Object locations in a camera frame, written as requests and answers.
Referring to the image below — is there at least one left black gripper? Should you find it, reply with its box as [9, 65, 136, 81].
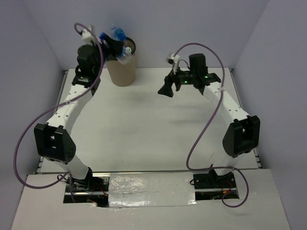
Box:
[87, 34, 123, 74]

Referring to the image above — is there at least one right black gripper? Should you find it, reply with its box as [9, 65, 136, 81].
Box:
[158, 63, 196, 97]

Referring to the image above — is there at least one green label clear bottle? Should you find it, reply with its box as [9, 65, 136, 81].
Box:
[125, 47, 131, 53]

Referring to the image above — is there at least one blue label bottle front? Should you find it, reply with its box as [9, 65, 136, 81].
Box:
[99, 33, 132, 64]

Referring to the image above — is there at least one blue label bottle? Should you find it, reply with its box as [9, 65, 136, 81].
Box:
[109, 24, 127, 41]
[99, 33, 132, 64]

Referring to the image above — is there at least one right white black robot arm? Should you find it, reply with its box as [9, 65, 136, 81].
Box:
[158, 54, 260, 187]

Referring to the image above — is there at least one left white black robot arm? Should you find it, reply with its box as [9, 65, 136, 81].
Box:
[34, 34, 125, 191]

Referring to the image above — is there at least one brown cardboard cylinder bin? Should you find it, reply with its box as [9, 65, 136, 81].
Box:
[106, 37, 136, 87]

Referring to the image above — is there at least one silver foil tape sheet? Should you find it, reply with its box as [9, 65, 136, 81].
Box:
[108, 172, 196, 208]

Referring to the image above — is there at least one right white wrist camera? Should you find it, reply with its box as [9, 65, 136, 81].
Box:
[166, 53, 180, 74]

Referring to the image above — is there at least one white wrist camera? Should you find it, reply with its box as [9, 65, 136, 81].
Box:
[82, 29, 95, 45]
[166, 53, 180, 74]

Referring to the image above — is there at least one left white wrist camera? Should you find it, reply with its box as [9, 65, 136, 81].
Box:
[82, 29, 95, 45]

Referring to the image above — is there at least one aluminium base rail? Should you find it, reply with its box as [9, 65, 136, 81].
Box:
[93, 169, 209, 174]

